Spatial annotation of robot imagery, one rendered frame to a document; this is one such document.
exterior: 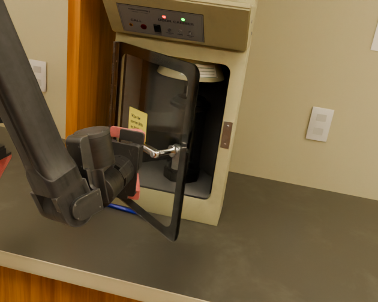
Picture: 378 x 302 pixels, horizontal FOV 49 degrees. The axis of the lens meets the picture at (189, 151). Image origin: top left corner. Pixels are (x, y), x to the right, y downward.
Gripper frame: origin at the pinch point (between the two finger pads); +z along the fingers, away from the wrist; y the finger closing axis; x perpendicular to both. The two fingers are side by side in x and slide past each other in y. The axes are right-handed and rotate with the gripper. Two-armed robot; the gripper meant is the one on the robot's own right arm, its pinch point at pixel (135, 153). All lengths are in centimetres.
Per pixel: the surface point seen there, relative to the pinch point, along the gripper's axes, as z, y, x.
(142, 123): 11.6, 2.8, 2.6
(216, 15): 12.4, 28.4, -10.7
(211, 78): 26.1, 13.0, -9.9
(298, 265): 12.3, -25.5, -39.2
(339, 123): 65, -2, -50
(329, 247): 24, -25, -48
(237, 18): 12.4, 28.4, -15.2
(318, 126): 64, -4, -44
